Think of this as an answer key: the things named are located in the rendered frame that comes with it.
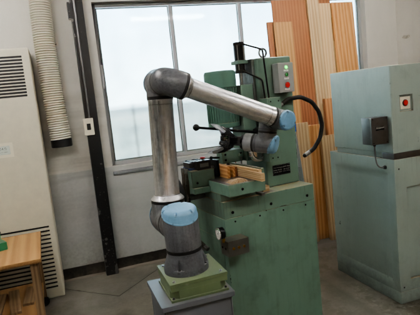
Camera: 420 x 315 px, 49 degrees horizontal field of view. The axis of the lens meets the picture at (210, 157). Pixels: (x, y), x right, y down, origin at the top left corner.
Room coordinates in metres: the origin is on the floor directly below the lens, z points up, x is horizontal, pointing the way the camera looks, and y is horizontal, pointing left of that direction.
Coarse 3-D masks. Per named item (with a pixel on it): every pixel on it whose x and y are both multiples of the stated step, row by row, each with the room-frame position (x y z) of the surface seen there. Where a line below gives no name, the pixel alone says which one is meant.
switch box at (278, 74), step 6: (276, 66) 2.51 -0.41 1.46; (282, 66) 2.51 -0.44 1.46; (288, 66) 2.53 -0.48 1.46; (276, 72) 2.51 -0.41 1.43; (282, 72) 2.51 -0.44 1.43; (288, 72) 2.52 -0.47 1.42; (276, 78) 2.52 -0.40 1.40; (282, 78) 2.51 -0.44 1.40; (276, 84) 2.52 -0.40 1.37; (282, 84) 2.51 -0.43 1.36; (276, 90) 2.53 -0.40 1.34; (282, 90) 2.51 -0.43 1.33; (288, 90) 2.52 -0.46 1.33
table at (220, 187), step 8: (216, 176) 2.48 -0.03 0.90; (216, 184) 2.32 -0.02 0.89; (224, 184) 2.23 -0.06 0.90; (232, 184) 2.21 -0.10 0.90; (240, 184) 2.22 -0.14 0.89; (248, 184) 2.24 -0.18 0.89; (256, 184) 2.26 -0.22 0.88; (264, 184) 2.28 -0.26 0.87; (192, 192) 2.37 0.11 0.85; (200, 192) 2.36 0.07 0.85; (216, 192) 2.32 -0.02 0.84; (224, 192) 2.24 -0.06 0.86; (232, 192) 2.20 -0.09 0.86; (240, 192) 2.22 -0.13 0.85; (248, 192) 2.24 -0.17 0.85
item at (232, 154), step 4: (232, 148) 2.58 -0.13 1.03; (236, 148) 2.57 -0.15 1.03; (240, 148) 2.55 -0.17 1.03; (224, 152) 2.49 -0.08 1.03; (228, 152) 2.50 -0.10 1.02; (232, 152) 2.51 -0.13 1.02; (236, 152) 2.52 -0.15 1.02; (220, 156) 2.50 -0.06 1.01; (224, 156) 2.49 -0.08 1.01; (228, 156) 2.50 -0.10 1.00; (232, 156) 2.51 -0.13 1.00; (236, 156) 2.52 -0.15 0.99; (220, 160) 2.51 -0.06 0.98; (224, 160) 2.49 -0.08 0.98; (228, 160) 2.50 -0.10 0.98; (232, 160) 2.51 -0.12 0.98; (236, 160) 2.52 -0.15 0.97; (240, 160) 2.53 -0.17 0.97; (228, 164) 2.53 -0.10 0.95
